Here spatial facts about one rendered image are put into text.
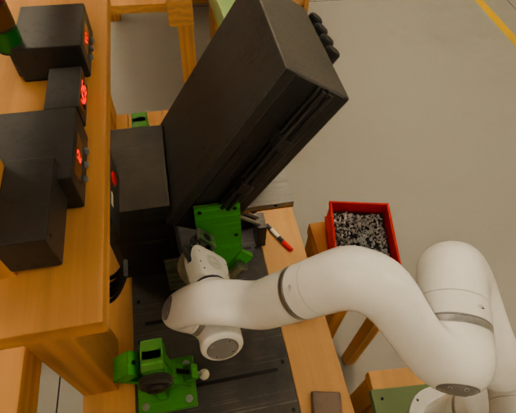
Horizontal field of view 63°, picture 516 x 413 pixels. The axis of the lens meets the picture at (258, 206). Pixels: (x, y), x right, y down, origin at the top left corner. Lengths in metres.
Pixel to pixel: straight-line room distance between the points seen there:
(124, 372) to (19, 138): 0.54
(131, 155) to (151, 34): 2.91
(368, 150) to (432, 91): 0.91
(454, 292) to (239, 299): 0.34
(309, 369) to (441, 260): 0.68
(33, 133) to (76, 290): 0.26
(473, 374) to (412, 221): 2.18
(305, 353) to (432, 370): 0.69
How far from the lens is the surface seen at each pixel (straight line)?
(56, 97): 0.87
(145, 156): 1.21
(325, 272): 0.60
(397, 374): 1.38
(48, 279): 0.69
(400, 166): 3.04
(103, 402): 1.30
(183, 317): 0.79
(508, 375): 0.82
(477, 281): 0.68
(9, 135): 0.78
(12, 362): 0.96
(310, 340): 1.29
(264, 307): 0.70
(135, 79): 3.57
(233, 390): 1.24
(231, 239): 1.11
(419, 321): 0.60
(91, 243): 0.70
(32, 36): 1.00
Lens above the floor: 2.10
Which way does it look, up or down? 53 degrees down
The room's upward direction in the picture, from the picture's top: 4 degrees clockwise
